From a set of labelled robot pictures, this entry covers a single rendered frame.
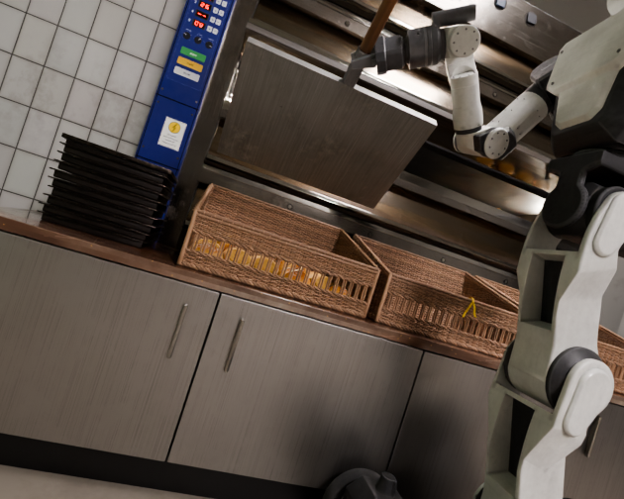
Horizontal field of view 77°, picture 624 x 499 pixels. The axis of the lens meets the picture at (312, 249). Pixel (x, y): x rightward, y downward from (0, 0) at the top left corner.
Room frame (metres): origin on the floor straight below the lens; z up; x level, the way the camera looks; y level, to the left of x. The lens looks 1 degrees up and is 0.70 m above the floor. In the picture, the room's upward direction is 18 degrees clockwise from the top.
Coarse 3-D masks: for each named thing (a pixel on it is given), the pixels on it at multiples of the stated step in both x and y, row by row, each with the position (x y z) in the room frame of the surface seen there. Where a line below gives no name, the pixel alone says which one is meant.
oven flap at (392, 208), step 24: (216, 144) 1.48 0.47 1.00; (240, 168) 1.46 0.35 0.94; (288, 192) 1.55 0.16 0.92; (312, 192) 1.53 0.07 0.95; (408, 192) 1.71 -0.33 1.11; (360, 216) 1.61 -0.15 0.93; (384, 216) 1.64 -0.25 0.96; (408, 216) 1.68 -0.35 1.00; (432, 216) 1.72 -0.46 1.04; (456, 216) 1.76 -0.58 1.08; (432, 240) 1.67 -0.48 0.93; (456, 240) 1.72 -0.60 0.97; (480, 240) 1.77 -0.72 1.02; (504, 240) 1.81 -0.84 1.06; (504, 264) 1.75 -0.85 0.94
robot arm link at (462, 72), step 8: (472, 56) 0.96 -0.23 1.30; (448, 64) 0.97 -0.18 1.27; (456, 64) 0.97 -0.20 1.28; (464, 64) 0.96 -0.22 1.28; (472, 64) 0.95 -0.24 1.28; (448, 72) 0.97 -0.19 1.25; (456, 72) 0.97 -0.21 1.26; (464, 72) 0.97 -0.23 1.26; (472, 72) 0.94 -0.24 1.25; (456, 80) 0.94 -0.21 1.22; (464, 80) 0.93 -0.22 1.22; (472, 80) 0.93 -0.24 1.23; (456, 88) 0.95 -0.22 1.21
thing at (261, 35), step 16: (256, 32) 1.35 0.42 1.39; (288, 48) 1.38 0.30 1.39; (304, 48) 1.39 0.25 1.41; (320, 64) 1.42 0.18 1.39; (336, 64) 1.42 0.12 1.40; (368, 80) 1.45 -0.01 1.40; (384, 96) 1.50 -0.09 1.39; (400, 96) 1.48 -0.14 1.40; (432, 112) 1.52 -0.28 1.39; (448, 128) 1.59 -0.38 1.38; (448, 144) 1.70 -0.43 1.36; (480, 160) 1.77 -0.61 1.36; (496, 160) 1.73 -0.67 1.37; (512, 160) 1.70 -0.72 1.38; (528, 160) 1.66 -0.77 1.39; (544, 160) 1.64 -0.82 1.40; (512, 176) 1.83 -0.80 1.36; (528, 176) 1.79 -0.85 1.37; (544, 176) 1.75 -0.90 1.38
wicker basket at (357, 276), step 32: (224, 192) 1.46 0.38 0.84; (192, 224) 1.01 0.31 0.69; (224, 224) 1.02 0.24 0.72; (256, 224) 1.48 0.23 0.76; (288, 224) 1.52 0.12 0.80; (320, 224) 1.56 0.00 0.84; (192, 256) 1.01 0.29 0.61; (256, 256) 1.05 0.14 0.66; (288, 256) 1.07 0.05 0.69; (320, 256) 1.10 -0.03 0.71; (352, 256) 1.37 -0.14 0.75; (288, 288) 1.08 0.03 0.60; (320, 288) 1.10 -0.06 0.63; (352, 288) 1.13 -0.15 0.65
